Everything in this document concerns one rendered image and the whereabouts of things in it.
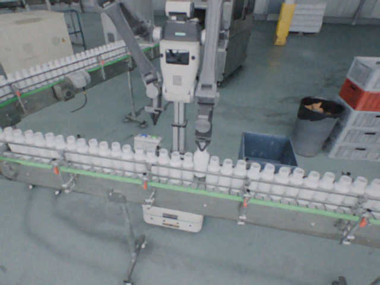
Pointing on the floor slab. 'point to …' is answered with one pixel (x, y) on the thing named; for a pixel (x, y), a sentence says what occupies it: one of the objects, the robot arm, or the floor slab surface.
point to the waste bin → (314, 125)
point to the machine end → (237, 14)
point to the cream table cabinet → (32, 40)
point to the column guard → (284, 24)
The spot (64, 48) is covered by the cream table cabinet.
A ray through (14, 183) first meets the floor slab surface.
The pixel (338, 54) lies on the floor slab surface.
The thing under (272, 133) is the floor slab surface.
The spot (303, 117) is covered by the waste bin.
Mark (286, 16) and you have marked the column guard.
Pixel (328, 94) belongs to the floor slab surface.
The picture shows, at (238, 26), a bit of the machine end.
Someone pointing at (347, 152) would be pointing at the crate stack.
